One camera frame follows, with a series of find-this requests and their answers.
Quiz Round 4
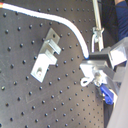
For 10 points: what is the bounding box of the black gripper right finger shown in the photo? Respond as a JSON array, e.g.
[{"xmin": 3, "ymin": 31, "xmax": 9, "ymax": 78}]
[{"xmin": 89, "ymin": 47, "xmax": 112, "ymax": 68}]

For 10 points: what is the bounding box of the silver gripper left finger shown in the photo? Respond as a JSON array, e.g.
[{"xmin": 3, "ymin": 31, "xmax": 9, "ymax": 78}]
[{"xmin": 80, "ymin": 60, "xmax": 114, "ymax": 87}]

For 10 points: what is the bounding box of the black perforated breadboard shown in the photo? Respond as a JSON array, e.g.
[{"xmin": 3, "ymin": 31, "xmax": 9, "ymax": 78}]
[{"xmin": 0, "ymin": 0, "xmax": 110, "ymax": 128}]

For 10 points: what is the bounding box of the person in blue sleeve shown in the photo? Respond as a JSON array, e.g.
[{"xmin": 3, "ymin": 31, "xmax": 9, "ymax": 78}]
[{"xmin": 114, "ymin": 0, "xmax": 128, "ymax": 40}]

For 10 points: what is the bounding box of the metal post with clamp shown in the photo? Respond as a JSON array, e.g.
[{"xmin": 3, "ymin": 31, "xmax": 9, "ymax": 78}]
[{"xmin": 91, "ymin": 0, "xmax": 104, "ymax": 52}]

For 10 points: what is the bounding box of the white braided cable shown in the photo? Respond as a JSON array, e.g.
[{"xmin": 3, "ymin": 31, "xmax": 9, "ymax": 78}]
[{"xmin": 0, "ymin": 2, "xmax": 90, "ymax": 60}]

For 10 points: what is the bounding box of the aluminium cable clip bracket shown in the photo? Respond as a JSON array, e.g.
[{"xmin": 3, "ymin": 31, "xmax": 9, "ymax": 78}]
[{"xmin": 31, "ymin": 28, "xmax": 61, "ymax": 82}]

